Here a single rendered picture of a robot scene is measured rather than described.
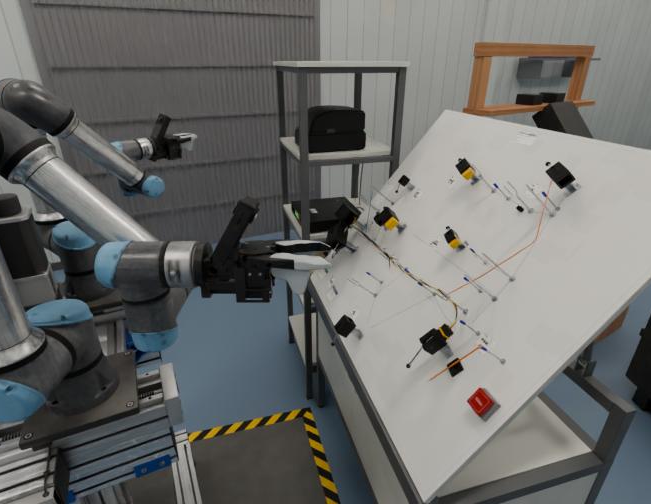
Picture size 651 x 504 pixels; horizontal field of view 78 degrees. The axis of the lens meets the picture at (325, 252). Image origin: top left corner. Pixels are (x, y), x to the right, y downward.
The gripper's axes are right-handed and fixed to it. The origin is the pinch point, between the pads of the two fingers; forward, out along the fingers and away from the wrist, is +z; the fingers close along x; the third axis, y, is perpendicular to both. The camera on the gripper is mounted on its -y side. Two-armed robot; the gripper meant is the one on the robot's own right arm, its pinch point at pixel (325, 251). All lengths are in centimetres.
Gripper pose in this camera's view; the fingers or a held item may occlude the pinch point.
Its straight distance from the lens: 63.3
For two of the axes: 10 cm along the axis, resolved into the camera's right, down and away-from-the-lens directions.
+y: 0.0, 9.5, 3.1
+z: 10.0, 0.0, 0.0
